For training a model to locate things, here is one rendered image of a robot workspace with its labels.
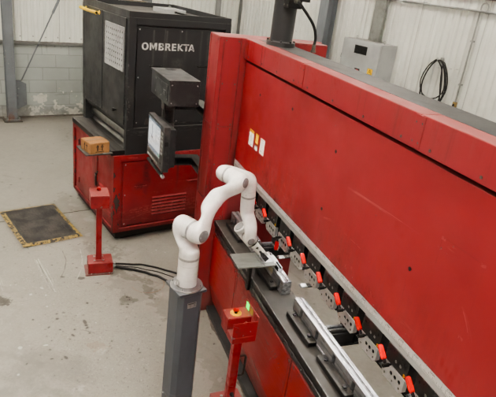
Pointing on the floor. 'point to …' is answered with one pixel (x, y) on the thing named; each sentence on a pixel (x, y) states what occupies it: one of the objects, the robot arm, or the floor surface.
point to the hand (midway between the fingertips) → (264, 256)
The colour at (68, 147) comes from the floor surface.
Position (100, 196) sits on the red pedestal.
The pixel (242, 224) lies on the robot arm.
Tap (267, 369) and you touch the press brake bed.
